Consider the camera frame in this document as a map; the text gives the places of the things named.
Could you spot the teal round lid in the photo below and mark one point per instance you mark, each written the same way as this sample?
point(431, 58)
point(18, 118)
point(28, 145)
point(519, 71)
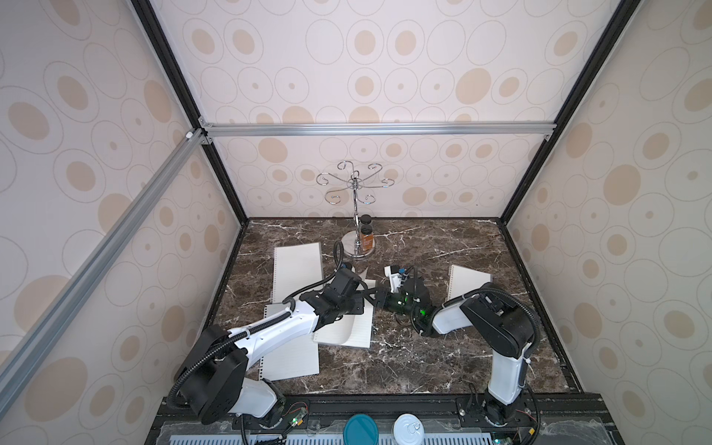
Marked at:
point(360, 430)

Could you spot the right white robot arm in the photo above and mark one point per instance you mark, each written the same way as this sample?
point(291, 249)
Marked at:
point(508, 326)

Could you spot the white round lid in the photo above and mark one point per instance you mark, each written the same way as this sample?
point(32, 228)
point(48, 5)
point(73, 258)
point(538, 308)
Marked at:
point(408, 430)

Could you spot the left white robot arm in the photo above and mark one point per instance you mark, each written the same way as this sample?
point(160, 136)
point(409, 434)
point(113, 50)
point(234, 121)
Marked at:
point(211, 383)

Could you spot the chrome hook stand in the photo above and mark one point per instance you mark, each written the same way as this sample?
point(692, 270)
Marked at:
point(352, 181)

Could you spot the brown spice bottle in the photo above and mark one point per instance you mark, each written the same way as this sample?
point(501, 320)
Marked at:
point(367, 238)

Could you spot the diagonal aluminium rail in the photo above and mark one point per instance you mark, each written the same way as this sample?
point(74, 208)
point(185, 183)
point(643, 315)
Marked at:
point(55, 320)

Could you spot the torn lined paper sheet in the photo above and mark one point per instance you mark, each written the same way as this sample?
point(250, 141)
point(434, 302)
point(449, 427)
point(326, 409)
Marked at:
point(287, 349)

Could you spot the large white spiral notebook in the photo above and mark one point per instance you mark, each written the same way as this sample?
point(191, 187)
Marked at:
point(295, 267)

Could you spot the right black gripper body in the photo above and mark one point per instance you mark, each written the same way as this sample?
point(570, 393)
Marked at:
point(389, 298)

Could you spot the horizontal aluminium rail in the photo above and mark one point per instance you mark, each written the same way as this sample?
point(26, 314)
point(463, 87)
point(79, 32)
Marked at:
point(381, 128)

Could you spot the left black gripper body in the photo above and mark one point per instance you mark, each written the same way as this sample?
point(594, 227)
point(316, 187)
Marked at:
point(353, 304)

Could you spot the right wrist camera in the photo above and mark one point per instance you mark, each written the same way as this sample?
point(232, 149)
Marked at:
point(396, 275)

